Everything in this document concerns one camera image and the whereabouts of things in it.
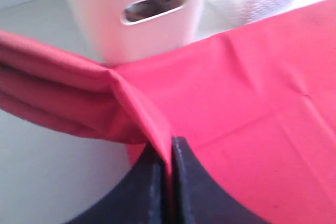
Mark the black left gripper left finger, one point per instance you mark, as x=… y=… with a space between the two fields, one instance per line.
x=137 y=198

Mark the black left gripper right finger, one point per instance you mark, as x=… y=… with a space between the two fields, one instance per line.
x=197 y=197

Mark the red tablecloth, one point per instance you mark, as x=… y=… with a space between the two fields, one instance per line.
x=256 y=105

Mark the stainless steel cup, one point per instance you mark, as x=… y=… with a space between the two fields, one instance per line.
x=149 y=8

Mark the cream plastic storage bin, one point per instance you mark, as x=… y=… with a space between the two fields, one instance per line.
x=121 y=31

